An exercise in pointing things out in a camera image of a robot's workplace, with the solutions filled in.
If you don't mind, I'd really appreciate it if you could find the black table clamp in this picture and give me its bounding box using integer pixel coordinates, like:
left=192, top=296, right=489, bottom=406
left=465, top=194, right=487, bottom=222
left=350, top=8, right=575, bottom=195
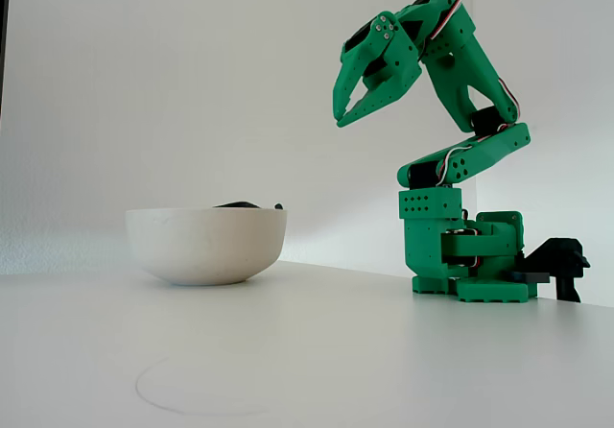
left=503, top=237, right=592, bottom=304

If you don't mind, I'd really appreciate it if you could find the thin servo cable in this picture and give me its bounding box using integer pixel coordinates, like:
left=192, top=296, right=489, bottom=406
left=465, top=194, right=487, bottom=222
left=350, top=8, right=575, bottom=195
left=421, top=0, right=464, bottom=60

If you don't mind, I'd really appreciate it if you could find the black crumpled cloth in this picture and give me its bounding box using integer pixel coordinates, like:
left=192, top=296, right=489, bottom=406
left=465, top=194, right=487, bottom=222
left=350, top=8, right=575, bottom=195
left=212, top=200, right=285, bottom=211

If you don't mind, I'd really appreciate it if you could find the dark vertical frame edge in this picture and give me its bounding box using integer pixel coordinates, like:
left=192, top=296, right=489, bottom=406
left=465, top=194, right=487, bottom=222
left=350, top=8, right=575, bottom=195
left=0, top=0, right=12, bottom=130

